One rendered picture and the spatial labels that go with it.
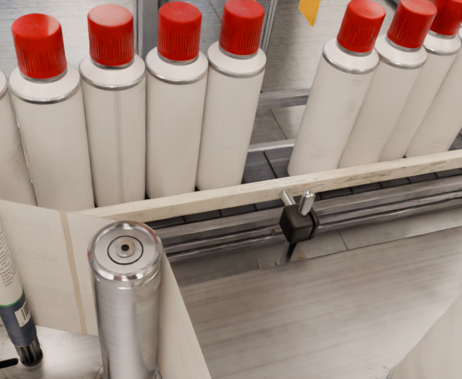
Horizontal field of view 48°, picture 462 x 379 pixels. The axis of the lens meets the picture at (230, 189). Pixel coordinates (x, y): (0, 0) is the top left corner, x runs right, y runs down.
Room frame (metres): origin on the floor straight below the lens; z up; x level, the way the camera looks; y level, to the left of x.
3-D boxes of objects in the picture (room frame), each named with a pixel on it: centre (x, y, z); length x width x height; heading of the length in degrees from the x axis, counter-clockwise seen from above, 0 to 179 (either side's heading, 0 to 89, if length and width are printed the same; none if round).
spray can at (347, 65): (0.42, -0.08, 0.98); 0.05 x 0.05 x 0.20
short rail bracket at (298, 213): (0.32, -0.07, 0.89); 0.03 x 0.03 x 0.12; 26
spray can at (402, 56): (0.44, -0.13, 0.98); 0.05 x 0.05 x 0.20
